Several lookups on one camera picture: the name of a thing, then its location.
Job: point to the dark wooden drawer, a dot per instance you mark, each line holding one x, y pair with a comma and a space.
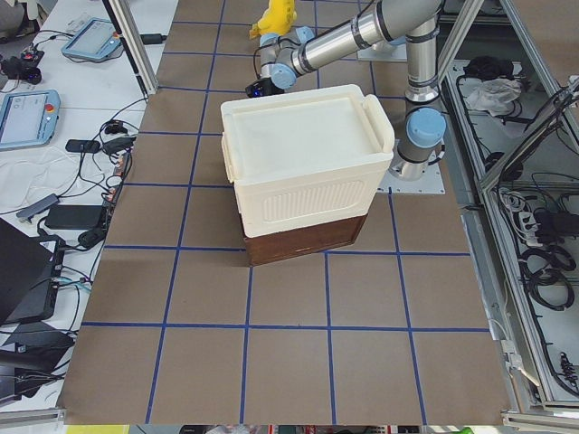
291, 244

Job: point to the near teach pendant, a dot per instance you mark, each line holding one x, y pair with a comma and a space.
29, 119

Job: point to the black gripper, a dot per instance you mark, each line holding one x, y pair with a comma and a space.
259, 88

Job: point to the teach pendant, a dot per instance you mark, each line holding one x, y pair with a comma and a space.
29, 119
96, 41

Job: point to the black laptop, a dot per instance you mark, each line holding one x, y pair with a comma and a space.
29, 269

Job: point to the cream plastic storage box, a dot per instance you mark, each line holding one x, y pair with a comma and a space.
305, 158

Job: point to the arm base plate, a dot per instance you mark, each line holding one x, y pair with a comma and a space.
404, 177

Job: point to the yellow plush dinosaur toy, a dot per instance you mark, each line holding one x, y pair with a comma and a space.
278, 18

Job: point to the far teach pendant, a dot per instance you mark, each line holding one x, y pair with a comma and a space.
96, 41

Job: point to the black power adapter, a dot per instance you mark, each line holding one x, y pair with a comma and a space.
73, 217

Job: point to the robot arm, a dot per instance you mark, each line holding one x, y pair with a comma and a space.
395, 31

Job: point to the aluminium frame post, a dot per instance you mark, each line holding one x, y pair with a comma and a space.
122, 19

